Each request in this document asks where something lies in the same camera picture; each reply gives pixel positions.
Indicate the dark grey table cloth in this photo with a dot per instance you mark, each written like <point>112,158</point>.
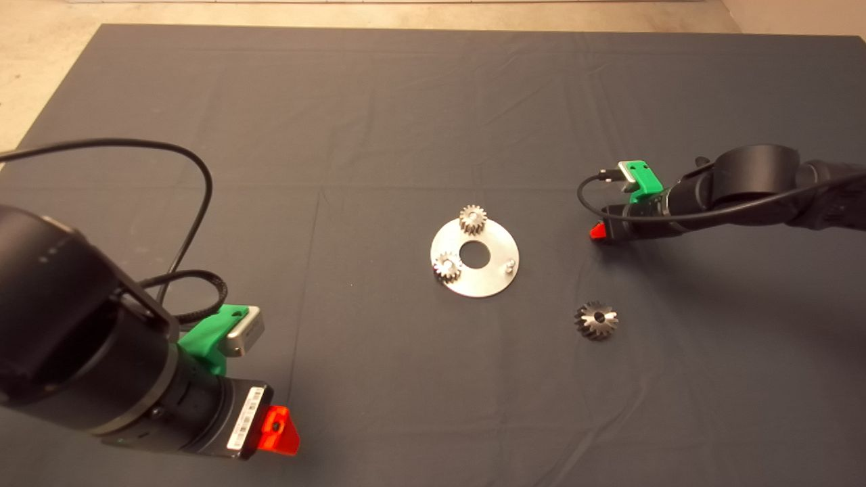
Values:
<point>406,135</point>

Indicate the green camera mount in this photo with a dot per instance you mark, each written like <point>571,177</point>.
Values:
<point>646,179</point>
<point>210,331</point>

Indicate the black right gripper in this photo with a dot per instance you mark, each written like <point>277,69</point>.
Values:
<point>636,226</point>

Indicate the large steel gear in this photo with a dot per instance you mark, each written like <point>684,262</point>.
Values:
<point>597,321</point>

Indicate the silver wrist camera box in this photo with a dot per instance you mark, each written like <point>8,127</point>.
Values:
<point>628,179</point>
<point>243,335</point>

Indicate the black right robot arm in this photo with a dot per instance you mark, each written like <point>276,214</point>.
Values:
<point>758,176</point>

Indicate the small steel gear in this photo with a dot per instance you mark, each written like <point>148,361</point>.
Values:
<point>473,220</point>
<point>448,267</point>

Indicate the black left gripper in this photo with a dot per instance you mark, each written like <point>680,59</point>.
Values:
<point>233,419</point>

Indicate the round metal plate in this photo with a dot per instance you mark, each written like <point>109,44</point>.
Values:
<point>484,284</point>

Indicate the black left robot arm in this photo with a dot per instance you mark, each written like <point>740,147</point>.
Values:
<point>54,318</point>

